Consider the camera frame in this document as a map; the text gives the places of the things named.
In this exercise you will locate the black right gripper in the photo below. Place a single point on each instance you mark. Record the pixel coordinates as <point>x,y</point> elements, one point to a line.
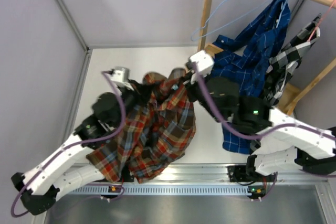
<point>191,88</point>

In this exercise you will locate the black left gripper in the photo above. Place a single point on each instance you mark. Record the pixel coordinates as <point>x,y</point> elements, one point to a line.
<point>143,92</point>

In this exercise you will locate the red brown plaid shirt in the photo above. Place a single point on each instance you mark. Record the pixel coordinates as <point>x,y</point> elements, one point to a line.
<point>156,132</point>

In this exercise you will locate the light blue wire hanger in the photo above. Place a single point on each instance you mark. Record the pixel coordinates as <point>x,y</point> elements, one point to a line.
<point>226,13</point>

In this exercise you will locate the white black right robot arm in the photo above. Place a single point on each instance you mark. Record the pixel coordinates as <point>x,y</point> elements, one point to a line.
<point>311,150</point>

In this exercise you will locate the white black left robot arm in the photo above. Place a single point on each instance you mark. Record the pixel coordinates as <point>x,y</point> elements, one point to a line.
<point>45,184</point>

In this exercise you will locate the blue plaid shirt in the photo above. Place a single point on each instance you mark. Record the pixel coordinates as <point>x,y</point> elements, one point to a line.
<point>245,59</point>

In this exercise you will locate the black white checkered shirt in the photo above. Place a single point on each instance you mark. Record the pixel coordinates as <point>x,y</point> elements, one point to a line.
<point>282,66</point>

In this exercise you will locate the blue hanger under blue shirt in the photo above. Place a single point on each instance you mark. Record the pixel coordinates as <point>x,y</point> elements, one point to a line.
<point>281,12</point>

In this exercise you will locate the wooden rack base tray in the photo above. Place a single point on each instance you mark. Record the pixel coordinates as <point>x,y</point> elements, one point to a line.
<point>289,93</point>

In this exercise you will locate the wooden diagonal rack brace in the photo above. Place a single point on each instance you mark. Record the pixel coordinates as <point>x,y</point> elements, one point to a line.
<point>292,104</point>

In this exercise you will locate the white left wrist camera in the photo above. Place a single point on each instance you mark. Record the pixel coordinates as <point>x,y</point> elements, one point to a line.
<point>120,76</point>

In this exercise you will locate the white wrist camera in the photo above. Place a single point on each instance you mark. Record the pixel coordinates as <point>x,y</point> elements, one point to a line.
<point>204,63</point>
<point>120,76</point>

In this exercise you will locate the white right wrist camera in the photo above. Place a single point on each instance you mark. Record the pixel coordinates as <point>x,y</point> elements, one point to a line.
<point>204,63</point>

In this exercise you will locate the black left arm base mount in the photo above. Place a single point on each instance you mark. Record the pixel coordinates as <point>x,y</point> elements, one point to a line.
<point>127,176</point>

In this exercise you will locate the aluminium table edge rail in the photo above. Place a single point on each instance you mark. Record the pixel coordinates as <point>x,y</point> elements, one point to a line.
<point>218,173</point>

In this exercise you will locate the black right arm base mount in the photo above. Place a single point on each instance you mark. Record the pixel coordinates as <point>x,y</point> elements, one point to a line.
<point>238,174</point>

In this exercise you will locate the perforated white cable duct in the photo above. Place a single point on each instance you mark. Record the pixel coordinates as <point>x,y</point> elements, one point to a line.
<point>199,190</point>

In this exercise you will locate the wooden rack upright post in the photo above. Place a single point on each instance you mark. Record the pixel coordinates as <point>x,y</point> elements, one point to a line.
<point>203,29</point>

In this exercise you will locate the aluminium corner frame post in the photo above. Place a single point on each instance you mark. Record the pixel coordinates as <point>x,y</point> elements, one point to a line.
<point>72,24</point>

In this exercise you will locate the pink wire hanger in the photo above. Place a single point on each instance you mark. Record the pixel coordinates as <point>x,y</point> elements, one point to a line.
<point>321,19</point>

